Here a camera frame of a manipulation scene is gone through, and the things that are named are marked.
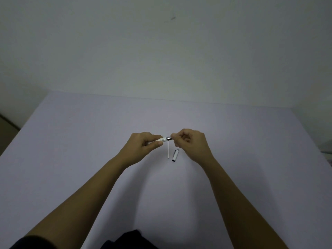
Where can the person's right hand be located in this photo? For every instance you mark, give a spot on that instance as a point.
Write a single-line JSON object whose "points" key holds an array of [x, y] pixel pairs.
{"points": [[197, 147]]}

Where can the person's left hand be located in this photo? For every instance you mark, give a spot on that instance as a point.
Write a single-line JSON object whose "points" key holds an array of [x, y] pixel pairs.
{"points": [[134, 147]]}

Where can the person's left thumb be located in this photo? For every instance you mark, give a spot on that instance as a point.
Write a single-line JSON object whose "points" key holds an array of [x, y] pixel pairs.
{"points": [[155, 144]]}

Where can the person's right thumb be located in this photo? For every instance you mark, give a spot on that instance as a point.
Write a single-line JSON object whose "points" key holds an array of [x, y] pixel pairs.
{"points": [[177, 143]]}

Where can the white pen barrel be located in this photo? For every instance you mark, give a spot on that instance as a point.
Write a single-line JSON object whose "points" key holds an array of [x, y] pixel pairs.
{"points": [[160, 140]]}

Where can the black silver pen grip section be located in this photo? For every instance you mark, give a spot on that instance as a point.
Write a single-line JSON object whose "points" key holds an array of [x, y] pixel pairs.
{"points": [[169, 138]]}

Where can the person's left forearm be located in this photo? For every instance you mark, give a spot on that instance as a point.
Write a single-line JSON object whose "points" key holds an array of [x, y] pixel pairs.
{"points": [[83, 197]]}

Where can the person's right forearm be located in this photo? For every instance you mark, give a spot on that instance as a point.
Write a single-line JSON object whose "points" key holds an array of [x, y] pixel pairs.
{"points": [[238, 202]]}

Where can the white ink refill tube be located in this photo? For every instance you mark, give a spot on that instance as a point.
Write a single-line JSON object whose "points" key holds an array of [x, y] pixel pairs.
{"points": [[168, 150]]}

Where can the white silver pen cap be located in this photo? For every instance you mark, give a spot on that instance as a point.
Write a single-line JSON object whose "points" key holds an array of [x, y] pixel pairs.
{"points": [[175, 156]]}

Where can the person's black clothing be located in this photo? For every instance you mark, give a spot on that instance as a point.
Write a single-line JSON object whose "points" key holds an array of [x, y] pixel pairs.
{"points": [[129, 241]]}

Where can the person's black left sleeve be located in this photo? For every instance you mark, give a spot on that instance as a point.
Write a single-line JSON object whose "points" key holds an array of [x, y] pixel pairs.
{"points": [[32, 243]]}

